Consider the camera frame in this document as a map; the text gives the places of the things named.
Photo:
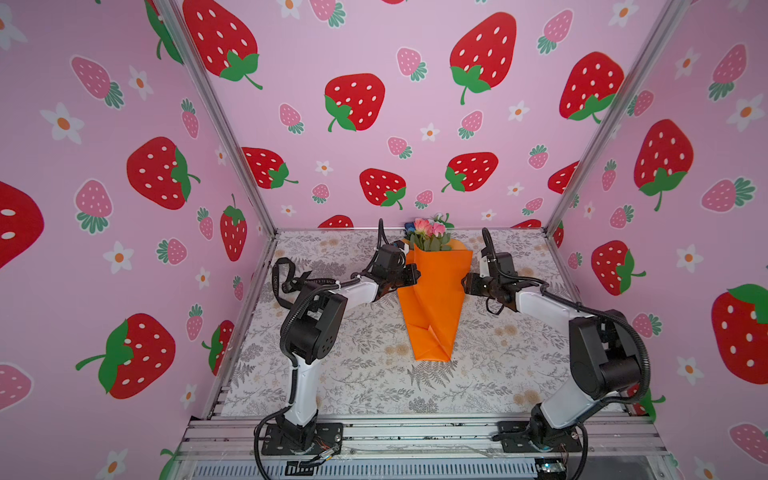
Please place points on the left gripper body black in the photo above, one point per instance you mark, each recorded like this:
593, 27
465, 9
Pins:
401, 277

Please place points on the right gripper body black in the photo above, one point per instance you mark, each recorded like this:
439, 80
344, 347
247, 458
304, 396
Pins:
482, 285

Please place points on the orange wrapping paper sheet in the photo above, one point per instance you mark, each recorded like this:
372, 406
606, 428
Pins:
432, 308

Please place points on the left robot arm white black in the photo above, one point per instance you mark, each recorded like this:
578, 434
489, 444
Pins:
316, 308

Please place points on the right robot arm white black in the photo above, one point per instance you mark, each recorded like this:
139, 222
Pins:
608, 360

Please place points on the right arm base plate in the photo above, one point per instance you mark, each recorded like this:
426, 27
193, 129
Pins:
531, 437

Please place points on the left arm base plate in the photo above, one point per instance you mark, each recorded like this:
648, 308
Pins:
288, 439

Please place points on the right corner aluminium post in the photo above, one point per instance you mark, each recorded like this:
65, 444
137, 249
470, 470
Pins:
659, 35

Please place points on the corner aluminium post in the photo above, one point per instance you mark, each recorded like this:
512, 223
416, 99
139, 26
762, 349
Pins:
180, 35
659, 35

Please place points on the left corner aluminium post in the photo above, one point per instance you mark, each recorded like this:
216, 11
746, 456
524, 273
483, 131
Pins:
180, 35

